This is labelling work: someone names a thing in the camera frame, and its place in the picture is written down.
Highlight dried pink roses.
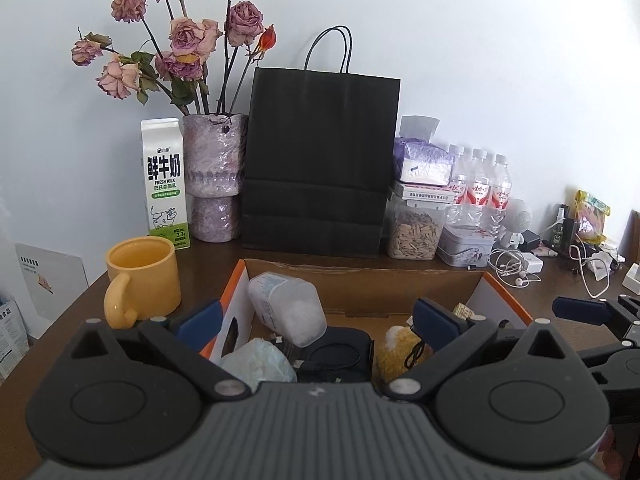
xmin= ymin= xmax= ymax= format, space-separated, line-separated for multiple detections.
xmin=70 ymin=0 xmax=277 ymax=116

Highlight white box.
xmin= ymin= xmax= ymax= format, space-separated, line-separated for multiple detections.
xmin=621 ymin=261 xmax=640 ymax=296

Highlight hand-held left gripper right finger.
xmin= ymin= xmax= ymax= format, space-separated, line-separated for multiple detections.
xmin=385 ymin=297 xmax=583 ymax=403

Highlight white cable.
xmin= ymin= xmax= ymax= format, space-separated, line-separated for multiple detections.
xmin=572 ymin=245 xmax=612 ymax=298

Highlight printed tin box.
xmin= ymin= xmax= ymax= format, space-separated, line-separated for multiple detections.
xmin=437 ymin=223 xmax=496 ymax=267

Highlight yellow mug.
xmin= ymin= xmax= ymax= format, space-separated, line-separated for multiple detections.
xmin=103 ymin=236 xmax=182 ymax=328

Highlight clear seed container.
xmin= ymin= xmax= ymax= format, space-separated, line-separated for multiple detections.
xmin=386 ymin=180 xmax=453 ymax=261

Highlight yellow pink snack packet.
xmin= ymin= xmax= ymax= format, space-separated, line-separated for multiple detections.
xmin=572 ymin=190 xmax=612 ymax=246

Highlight white earphones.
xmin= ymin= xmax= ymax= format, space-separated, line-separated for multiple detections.
xmin=489 ymin=247 xmax=543 ymax=288

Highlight clear plastic container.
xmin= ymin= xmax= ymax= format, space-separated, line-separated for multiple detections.
xmin=247 ymin=271 xmax=328 ymax=348

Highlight water bottle red label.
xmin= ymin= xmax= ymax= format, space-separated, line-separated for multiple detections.
xmin=467 ymin=148 xmax=496 ymax=228
xmin=487 ymin=154 xmax=513 ymax=233
xmin=446 ymin=144 xmax=473 ymax=226

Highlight white yellow plush toy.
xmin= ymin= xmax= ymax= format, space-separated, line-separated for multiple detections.
xmin=376 ymin=325 xmax=436 ymax=386

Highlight red cardboard box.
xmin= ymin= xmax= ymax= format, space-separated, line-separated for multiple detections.
xmin=205 ymin=258 xmax=535 ymax=386

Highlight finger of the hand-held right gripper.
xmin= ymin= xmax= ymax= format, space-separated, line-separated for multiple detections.
xmin=580 ymin=342 xmax=640 ymax=391
xmin=552 ymin=295 xmax=640 ymax=343

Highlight purple vase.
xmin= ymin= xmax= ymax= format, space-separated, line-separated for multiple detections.
xmin=182 ymin=112 xmax=249 ymax=242

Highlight dark spray bottle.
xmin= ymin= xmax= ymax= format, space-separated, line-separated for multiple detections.
xmin=550 ymin=205 xmax=578 ymax=256

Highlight white card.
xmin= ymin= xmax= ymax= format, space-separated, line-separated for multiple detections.
xmin=14 ymin=242 xmax=90 ymax=322

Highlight navy zip case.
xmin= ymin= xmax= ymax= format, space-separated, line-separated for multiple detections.
xmin=295 ymin=327 xmax=376 ymax=386

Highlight white printed carton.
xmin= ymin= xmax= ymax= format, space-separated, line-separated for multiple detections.
xmin=0 ymin=300 xmax=31 ymax=381

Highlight white green milk carton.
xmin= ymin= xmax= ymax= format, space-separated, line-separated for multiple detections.
xmin=141 ymin=117 xmax=190 ymax=250

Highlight black paper bag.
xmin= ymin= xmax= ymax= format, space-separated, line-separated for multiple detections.
xmin=241 ymin=25 xmax=402 ymax=260

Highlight purple tissue pack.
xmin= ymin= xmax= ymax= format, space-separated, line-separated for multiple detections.
xmin=392 ymin=115 xmax=456 ymax=186

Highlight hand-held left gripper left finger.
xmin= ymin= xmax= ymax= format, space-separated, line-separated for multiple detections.
xmin=65 ymin=299 xmax=253 ymax=403

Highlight white round robot speaker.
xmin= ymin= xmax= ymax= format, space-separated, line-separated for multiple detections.
xmin=499 ymin=197 xmax=533 ymax=251

